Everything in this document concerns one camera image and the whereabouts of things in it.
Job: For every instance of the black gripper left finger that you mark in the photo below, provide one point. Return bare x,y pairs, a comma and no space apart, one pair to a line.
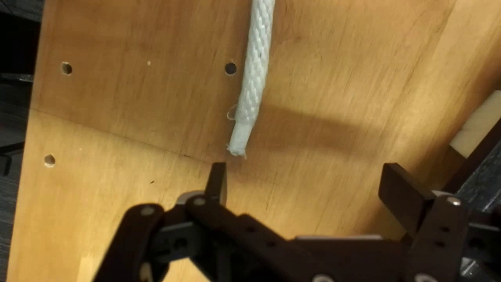
222,245

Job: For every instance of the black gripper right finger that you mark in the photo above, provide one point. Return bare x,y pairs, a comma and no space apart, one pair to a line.
450,241

